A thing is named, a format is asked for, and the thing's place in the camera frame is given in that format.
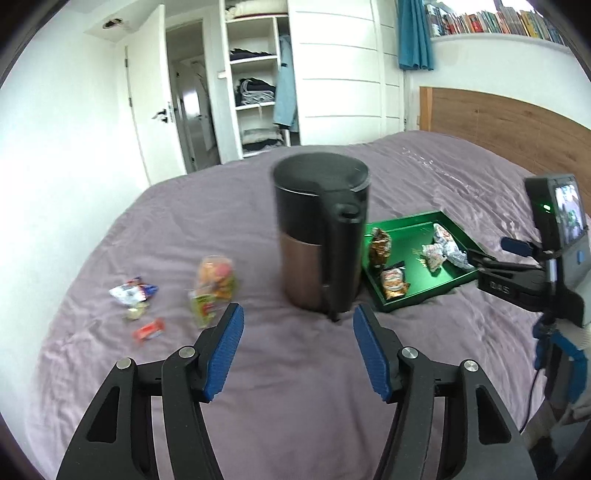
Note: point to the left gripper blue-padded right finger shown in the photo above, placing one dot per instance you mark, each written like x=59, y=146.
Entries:
x=449, y=419

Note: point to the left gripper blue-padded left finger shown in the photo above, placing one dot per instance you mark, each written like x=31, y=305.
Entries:
x=115, y=438

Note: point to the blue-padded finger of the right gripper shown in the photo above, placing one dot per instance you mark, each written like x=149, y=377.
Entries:
x=517, y=247

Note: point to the white blue peanut snack packet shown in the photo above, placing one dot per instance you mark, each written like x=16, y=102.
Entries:
x=450, y=248

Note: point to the olive green pastry packet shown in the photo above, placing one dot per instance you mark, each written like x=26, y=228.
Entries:
x=135, y=312

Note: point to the pink white cartoon snack packet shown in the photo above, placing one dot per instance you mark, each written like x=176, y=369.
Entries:
x=434, y=256

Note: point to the clear bag of colourful snacks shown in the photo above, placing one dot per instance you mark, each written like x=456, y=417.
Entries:
x=216, y=277

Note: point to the white blue red wafer packet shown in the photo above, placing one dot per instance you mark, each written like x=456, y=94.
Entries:
x=133, y=292

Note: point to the dark blue butter cookies packet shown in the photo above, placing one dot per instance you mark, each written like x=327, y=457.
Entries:
x=394, y=283

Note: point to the brown nutrition snack packet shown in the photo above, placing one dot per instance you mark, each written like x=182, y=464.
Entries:
x=380, y=248

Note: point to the blue white gloved hand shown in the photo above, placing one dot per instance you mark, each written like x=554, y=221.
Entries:
x=563, y=355

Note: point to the small red candy packet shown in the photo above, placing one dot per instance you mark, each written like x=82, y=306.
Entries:
x=149, y=330

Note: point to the green snack packet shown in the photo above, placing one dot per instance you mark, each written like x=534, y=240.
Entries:
x=204, y=307

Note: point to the wooden headboard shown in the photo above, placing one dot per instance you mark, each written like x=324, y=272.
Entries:
x=537, y=139

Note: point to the purple bed sheet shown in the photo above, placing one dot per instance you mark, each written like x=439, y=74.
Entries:
x=298, y=403

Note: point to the green metal tray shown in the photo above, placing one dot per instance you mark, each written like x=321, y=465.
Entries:
x=409, y=234

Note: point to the black and bronze electric kettle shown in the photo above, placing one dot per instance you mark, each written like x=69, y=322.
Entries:
x=322, y=202

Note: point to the teal curtain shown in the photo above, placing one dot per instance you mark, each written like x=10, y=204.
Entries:
x=415, y=45

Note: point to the row of books on shelf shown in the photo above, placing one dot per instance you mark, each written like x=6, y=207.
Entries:
x=504, y=20

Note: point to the folded white linens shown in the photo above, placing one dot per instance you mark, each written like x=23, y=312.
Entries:
x=257, y=139

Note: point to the light blue hanging jacket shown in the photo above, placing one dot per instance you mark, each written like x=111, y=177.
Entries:
x=285, y=109

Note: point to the white wardrobe with shelves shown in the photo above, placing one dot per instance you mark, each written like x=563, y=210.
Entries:
x=347, y=80

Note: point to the folded dark clothes pile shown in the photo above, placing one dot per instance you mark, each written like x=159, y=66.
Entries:
x=253, y=91

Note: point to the camera screen unit on gripper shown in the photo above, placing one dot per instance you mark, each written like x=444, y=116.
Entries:
x=559, y=215

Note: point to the white door with black handle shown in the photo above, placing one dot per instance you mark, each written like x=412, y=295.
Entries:
x=151, y=100

